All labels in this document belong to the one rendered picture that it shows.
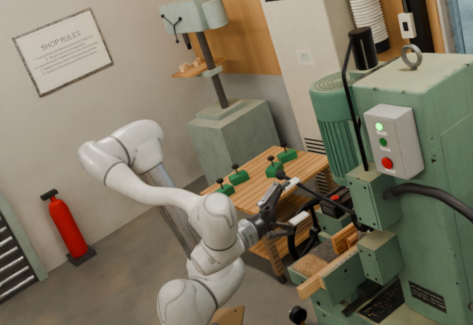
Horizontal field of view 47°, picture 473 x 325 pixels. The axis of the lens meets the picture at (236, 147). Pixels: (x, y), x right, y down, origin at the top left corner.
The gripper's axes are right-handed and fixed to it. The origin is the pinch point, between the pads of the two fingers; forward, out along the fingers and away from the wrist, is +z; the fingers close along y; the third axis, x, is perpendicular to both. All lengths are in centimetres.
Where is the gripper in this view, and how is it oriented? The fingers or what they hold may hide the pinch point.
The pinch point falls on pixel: (300, 198)
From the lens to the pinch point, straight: 181.2
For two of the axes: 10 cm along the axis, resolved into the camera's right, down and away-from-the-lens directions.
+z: 8.0, -4.5, 4.0
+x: -5.4, -2.5, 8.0
